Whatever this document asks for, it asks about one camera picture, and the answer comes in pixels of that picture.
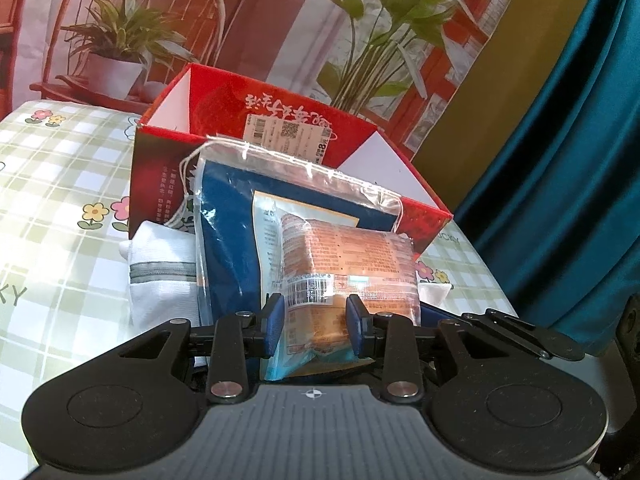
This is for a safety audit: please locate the orange snack packet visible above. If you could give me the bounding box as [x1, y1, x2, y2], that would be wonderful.
[252, 192, 421, 382]

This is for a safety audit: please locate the printed room backdrop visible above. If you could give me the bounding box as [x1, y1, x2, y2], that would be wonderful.
[1, 0, 511, 155]

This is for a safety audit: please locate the clear bag with blue cloth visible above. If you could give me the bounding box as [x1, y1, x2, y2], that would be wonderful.
[187, 136, 402, 325]

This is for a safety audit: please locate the red cardboard box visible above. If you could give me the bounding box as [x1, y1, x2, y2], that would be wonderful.
[128, 64, 452, 254]

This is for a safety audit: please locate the teal curtain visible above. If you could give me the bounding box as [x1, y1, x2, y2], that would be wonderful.
[456, 0, 639, 354]

